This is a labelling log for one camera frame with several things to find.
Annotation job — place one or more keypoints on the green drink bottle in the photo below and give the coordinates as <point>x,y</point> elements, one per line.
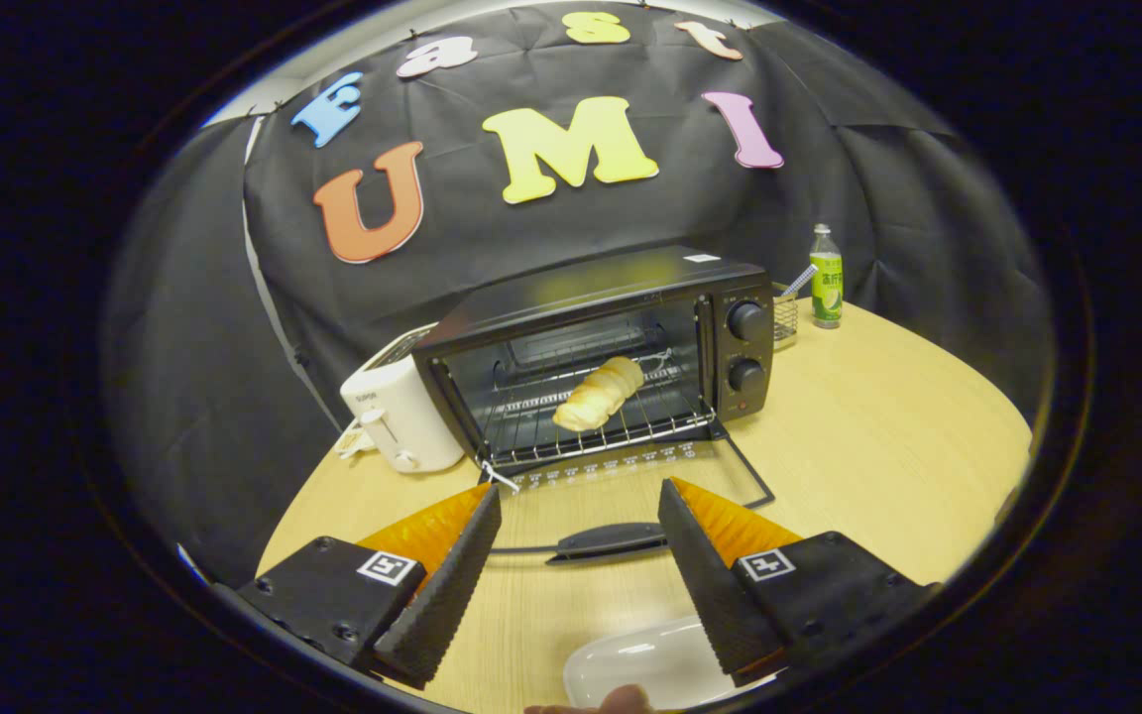
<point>827,288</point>

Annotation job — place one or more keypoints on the braided bread roll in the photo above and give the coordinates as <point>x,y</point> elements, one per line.
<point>596,397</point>

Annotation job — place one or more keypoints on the black toaster oven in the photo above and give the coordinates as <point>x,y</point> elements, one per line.
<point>630,278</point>

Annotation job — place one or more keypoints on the white pop-up toaster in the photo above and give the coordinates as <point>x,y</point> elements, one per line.
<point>402,416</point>

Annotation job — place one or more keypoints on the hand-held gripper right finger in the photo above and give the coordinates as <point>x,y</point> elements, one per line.
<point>715,595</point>

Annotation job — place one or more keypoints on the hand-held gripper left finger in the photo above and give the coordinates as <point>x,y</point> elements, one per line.
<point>442,595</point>

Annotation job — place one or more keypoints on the white rectangular plate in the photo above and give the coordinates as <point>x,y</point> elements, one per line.
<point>630,659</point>

